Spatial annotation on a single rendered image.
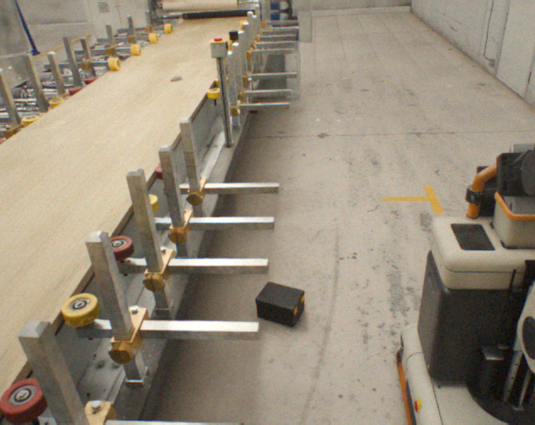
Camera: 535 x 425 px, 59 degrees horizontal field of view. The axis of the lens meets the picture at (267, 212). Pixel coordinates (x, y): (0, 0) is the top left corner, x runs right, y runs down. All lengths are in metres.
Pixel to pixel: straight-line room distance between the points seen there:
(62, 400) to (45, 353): 0.11
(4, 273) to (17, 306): 0.16
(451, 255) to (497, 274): 0.14
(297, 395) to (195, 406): 0.42
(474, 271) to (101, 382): 1.07
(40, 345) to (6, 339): 0.37
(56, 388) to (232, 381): 1.31
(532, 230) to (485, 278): 0.18
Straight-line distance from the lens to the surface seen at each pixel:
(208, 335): 1.13
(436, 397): 1.75
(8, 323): 1.23
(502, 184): 1.06
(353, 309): 2.42
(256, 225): 1.52
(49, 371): 0.86
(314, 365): 2.16
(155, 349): 1.32
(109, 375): 1.41
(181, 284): 1.50
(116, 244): 1.37
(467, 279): 1.47
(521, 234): 1.49
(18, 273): 1.39
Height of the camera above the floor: 1.62
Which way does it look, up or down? 30 degrees down
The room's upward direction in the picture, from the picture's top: 4 degrees counter-clockwise
